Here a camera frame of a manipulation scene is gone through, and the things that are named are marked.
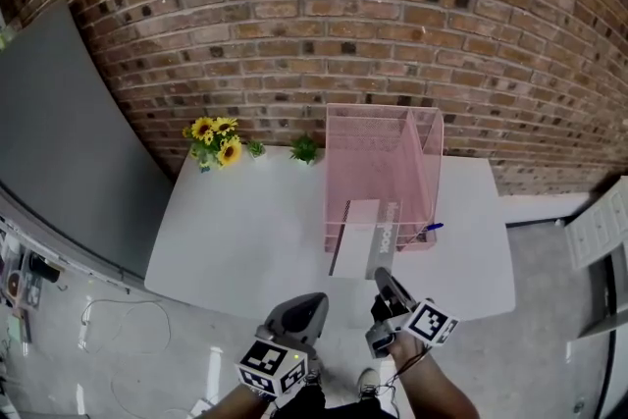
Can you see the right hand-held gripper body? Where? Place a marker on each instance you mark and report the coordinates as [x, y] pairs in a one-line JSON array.
[[429, 324]]

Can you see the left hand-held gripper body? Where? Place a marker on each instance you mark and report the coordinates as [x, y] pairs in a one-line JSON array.
[[294, 319]]

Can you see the grey book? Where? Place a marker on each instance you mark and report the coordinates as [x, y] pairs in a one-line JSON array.
[[355, 240]]

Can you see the pink mesh file organizer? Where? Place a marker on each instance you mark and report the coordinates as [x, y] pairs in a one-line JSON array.
[[373, 152]]

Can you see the person's right forearm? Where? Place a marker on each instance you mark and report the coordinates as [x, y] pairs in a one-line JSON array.
[[436, 387]]

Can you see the person's left forearm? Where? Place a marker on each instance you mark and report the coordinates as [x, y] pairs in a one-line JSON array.
[[230, 407]]

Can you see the person's left white shoe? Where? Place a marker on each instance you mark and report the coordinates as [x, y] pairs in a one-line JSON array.
[[312, 377]]

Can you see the person's white shoe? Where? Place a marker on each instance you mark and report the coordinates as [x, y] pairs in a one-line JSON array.
[[368, 382], [312, 377]]

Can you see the blue pen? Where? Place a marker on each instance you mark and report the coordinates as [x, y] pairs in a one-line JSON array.
[[434, 226]]

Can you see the person's right white shoe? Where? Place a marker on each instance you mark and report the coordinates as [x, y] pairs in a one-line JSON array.
[[368, 382]]

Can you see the person's black trousers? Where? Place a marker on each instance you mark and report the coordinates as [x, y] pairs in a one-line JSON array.
[[304, 404]]

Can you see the white desk with drawers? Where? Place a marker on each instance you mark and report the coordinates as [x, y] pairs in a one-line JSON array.
[[235, 230]]

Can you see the square white power strip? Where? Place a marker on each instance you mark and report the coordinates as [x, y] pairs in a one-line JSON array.
[[200, 409]]

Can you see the bushy green potted plant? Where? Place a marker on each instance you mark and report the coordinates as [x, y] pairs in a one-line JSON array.
[[305, 149]]

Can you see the small potted plant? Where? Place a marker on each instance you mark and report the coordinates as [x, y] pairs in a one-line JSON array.
[[256, 148]]

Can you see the sunflower bouquet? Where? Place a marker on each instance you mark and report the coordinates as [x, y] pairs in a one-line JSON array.
[[228, 151]]

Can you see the white cabinet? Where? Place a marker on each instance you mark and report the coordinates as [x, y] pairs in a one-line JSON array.
[[598, 221]]

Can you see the long white power strip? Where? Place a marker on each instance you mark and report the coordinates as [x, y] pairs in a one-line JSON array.
[[83, 338]]

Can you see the black bin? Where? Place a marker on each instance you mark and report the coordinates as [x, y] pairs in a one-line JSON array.
[[44, 267]]

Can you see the grey refrigerator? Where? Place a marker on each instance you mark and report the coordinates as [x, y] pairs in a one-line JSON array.
[[64, 122]]

